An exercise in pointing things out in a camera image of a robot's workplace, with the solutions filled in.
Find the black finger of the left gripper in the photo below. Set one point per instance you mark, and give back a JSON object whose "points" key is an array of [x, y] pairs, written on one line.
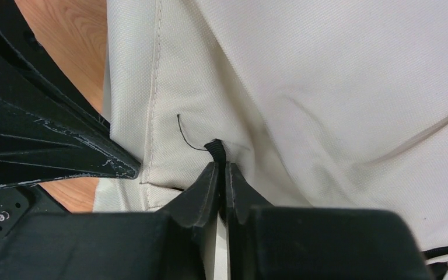
{"points": [[20, 48]]}

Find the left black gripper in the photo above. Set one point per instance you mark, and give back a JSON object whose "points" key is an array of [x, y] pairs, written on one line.
{"points": [[34, 149]]}

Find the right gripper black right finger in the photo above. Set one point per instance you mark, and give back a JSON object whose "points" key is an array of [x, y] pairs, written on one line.
{"points": [[274, 242]]}

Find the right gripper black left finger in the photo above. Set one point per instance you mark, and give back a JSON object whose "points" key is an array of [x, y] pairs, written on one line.
{"points": [[175, 242]]}

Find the beige canvas backpack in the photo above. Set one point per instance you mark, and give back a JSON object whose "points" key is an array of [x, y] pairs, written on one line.
{"points": [[319, 103]]}

